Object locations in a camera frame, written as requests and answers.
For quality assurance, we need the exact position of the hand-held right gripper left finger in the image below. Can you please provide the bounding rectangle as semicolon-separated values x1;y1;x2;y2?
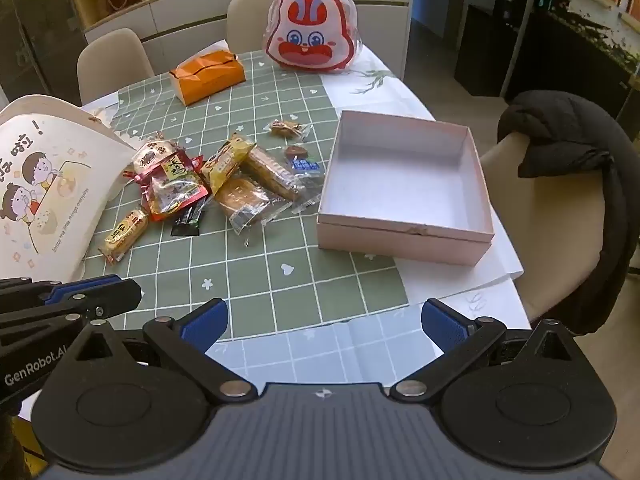
74;298;253;404

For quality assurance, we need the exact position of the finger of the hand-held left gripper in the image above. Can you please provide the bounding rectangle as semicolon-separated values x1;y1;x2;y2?
0;280;143;343
0;275;123;306

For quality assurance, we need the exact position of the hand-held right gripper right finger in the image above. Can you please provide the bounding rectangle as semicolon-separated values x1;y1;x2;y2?
389;298;577;404

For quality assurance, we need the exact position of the small yellow-red cake packet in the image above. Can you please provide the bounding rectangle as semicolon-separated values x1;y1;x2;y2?
98;208;150;265

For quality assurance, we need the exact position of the red-brown round print packet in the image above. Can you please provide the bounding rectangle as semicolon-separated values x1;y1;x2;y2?
124;132;181;181

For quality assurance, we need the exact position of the pink cardboard box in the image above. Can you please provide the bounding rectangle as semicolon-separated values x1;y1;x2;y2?
316;109;496;267

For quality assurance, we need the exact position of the long brown biscuit packet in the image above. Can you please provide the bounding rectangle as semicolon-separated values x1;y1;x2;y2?
242;145;323;207

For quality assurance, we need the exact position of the blue label chocolate packet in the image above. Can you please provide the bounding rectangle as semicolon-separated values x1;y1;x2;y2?
284;144;322;175

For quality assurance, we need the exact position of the green checked tablecloth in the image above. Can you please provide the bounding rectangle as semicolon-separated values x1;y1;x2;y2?
80;50;417;348

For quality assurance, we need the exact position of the white paper sheet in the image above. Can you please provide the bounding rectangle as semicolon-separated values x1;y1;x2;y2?
390;220;524;291

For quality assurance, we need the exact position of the small black packet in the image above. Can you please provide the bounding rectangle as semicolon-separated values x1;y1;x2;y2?
170;199;210;237

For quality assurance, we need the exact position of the cartoon print tote bag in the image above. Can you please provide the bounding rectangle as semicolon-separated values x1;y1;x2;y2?
0;94;138;283

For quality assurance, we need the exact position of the red snack packet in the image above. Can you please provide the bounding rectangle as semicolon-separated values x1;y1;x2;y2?
137;152;212;222

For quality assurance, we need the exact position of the clear packet of bread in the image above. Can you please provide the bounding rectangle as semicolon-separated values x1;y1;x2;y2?
214;176;292;235

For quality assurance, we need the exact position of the beige chair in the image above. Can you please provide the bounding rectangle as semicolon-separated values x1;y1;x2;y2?
76;28;156;106
226;0;362;56
479;130;621;333

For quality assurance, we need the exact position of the yellow snack packet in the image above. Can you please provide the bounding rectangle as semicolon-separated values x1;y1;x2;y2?
201;132;256;195

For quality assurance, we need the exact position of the small brown wrapped candy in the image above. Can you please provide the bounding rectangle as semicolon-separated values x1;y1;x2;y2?
270;119;312;140

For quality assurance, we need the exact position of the black jacket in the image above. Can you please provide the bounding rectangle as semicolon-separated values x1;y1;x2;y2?
497;91;640;337

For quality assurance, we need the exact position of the black floor appliance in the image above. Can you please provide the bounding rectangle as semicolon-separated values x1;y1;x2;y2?
454;0;531;97

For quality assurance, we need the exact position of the dark cabinet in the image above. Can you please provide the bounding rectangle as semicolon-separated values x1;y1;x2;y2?
505;0;640;126

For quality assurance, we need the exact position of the red white rabbit bag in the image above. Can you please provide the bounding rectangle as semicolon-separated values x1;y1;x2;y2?
263;0;362;75

